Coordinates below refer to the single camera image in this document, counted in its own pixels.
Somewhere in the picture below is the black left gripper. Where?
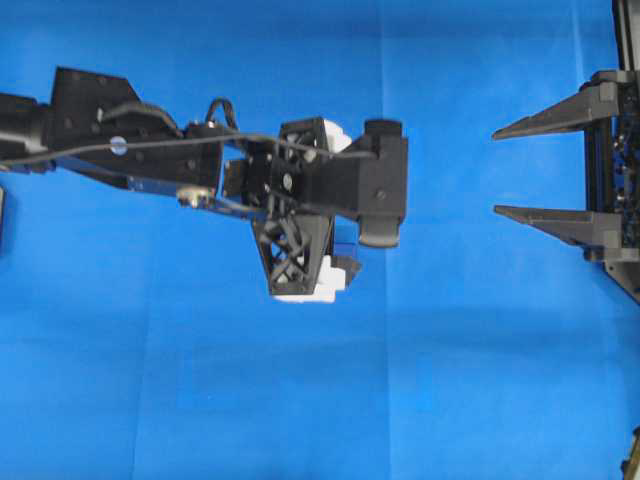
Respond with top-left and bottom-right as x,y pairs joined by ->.
222,117 -> 362,304

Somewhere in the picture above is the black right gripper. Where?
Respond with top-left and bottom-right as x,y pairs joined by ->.
491,70 -> 639,301

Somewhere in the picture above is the dark object at bottom right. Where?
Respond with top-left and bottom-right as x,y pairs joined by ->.
620,426 -> 640,480

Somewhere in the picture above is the blue table cloth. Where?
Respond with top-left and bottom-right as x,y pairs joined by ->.
1,1 -> 639,479

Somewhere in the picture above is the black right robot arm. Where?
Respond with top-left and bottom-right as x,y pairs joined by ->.
492,1 -> 639,299

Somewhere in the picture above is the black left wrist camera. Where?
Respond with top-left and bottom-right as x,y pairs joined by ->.
294,119 -> 408,248

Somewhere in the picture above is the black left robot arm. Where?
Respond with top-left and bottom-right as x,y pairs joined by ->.
1,68 -> 379,303

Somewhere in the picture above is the blue block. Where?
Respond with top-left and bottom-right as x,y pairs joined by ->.
332,224 -> 358,259

